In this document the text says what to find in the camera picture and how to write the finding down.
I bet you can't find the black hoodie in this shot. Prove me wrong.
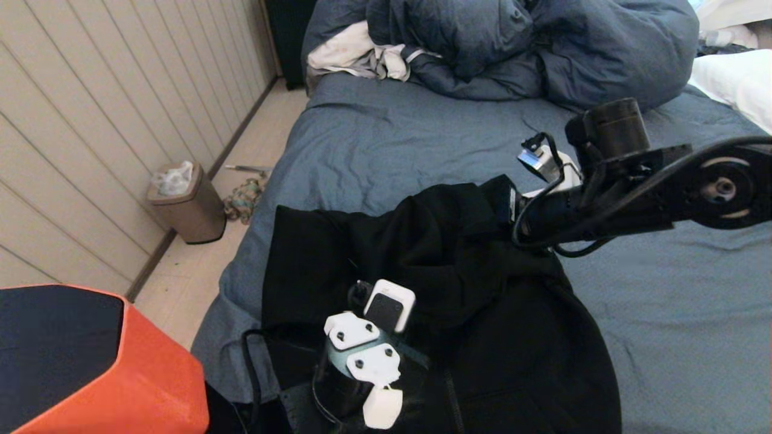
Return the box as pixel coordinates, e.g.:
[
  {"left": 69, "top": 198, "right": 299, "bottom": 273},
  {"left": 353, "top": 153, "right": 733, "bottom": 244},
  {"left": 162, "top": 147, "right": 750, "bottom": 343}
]
[{"left": 261, "top": 175, "right": 622, "bottom": 434}]

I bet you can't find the blue-sheeted bed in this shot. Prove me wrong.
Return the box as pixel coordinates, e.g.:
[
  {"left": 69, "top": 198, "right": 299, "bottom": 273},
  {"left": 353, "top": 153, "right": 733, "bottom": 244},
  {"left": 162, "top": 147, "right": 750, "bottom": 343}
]
[{"left": 190, "top": 72, "right": 772, "bottom": 434}]

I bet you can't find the dark blue duvet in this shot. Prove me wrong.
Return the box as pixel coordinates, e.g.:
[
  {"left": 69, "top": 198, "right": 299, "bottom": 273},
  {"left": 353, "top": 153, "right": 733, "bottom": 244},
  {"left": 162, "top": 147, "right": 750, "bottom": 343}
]
[{"left": 302, "top": 0, "right": 700, "bottom": 116}]

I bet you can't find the crumpled white garment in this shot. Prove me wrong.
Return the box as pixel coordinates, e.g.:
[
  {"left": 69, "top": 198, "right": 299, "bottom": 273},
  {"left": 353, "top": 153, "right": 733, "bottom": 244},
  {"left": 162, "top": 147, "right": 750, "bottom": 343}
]
[{"left": 306, "top": 21, "right": 441, "bottom": 83}]

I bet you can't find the white pillow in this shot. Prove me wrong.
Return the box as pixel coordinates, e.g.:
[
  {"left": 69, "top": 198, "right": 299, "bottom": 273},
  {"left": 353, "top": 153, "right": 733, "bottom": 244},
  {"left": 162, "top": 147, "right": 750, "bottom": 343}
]
[{"left": 689, "top": 49, "right": 772, "bottom": 134}]

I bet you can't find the beige crumpled item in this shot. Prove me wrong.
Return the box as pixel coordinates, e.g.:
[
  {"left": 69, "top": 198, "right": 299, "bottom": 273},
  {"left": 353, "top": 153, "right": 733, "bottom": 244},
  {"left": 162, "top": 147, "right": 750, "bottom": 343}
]
[{"left": 698, "top": 26, "right": 759, "bottom": 51}]

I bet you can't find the black cabinet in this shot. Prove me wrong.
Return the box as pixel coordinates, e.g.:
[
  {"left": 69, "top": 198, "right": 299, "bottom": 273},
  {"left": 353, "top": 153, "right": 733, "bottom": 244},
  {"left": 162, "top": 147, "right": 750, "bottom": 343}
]
[{"left": 264, "top": 0, "right": 319, "bottom": 91}]

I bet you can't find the white blanket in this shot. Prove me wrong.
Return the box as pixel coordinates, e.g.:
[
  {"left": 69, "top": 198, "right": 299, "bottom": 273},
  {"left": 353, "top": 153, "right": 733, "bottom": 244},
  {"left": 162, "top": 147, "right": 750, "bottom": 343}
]
[{"left": 697, "top": 0, "right": 772, "bottom": 32}]

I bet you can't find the brown trash bin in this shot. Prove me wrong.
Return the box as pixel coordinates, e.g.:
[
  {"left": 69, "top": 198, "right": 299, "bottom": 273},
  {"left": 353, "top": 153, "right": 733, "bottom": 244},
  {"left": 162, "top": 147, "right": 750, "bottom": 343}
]
[{"left": 147, "top": 160, "right": 227, "bottom": 245}]

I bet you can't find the clear plastic bin bag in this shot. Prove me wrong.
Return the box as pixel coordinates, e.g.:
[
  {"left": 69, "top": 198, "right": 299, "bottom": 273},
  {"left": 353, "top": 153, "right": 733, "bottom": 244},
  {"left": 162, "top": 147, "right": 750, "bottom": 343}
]
[{"left": 152, "top": 162, "right": 195, "bottom": 197}]

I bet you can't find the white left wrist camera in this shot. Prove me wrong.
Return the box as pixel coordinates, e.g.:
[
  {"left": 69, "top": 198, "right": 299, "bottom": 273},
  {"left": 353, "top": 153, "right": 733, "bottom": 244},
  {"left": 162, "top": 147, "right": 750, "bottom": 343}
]
[{"left": 353, "top": 278, "right": 417, "bottom": 335}]

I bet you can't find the colourful braided rope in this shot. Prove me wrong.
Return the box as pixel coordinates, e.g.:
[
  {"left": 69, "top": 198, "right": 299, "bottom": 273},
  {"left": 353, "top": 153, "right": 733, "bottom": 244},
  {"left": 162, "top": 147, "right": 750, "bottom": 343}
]
[{"left": 223, "top": 178, "right": 266, "bottom": 225}]

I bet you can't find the smooth black left arm cable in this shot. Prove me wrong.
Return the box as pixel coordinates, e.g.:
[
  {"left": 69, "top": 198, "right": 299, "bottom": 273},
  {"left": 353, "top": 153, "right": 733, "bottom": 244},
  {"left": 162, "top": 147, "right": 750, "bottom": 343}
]
[{"left": 241, "top": 329, "right": 272, "bottom": 434}]

